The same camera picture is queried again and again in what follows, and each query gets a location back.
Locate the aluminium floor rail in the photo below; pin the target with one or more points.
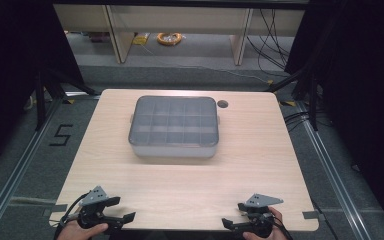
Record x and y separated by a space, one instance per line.
333 180
16 173

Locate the dark round table grommet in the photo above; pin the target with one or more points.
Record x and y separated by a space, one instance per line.
222 103

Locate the yellow packet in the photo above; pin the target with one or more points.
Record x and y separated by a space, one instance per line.
140 39

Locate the white compartment storage box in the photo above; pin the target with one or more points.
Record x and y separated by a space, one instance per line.
173 152

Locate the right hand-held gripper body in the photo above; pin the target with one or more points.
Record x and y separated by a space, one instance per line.
260 221

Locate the grey transparent box lid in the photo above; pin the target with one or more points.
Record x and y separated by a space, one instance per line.
173 120

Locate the person's left hand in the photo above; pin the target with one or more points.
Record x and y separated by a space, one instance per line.
76 233

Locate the person's right hand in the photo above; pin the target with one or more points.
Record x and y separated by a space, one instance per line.
278 230

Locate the black metal stand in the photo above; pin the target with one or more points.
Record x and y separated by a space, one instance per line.
40 100
313 100

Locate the yellow black floor tape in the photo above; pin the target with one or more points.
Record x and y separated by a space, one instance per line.
288 103

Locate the grey tape strip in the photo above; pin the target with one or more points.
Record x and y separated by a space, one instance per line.
59 208
310 215

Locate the dark curtain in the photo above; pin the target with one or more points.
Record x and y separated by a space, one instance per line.
363 83
10 66

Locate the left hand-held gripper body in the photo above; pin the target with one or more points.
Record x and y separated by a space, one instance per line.
93 213

